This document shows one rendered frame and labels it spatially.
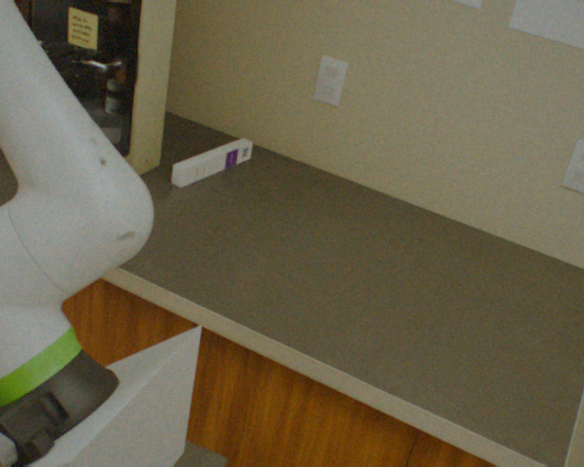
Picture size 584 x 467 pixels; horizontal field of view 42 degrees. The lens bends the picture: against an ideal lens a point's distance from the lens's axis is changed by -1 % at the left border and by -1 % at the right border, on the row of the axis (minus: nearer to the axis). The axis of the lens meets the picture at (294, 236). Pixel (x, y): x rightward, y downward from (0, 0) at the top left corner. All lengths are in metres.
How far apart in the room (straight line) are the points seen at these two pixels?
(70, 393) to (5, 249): 0.18
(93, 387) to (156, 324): 0.61
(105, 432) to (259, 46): 1.34
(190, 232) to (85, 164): 0.75
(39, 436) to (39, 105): 0.36
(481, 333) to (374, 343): 0.23
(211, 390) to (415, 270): 0.49
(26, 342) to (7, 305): 0.05
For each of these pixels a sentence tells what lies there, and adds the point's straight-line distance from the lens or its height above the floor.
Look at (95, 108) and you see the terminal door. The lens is 1.76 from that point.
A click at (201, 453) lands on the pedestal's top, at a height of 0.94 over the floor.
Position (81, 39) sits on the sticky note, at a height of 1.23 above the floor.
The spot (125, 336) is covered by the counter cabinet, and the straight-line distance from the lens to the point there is 1.58.
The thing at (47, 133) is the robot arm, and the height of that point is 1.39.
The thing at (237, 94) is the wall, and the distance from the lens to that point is 2.07.
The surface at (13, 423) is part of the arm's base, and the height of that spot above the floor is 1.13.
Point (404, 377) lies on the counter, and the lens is 1.34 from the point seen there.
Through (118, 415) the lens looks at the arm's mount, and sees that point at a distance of 0.85.
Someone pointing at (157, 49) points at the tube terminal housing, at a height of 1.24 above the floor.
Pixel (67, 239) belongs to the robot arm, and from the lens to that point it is 0.86.
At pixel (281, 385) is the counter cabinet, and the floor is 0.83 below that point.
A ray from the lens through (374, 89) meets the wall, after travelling 1.89.
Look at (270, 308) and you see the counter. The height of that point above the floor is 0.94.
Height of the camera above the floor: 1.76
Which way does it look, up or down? 30 degrees down
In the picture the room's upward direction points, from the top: 12 degrees clockwise
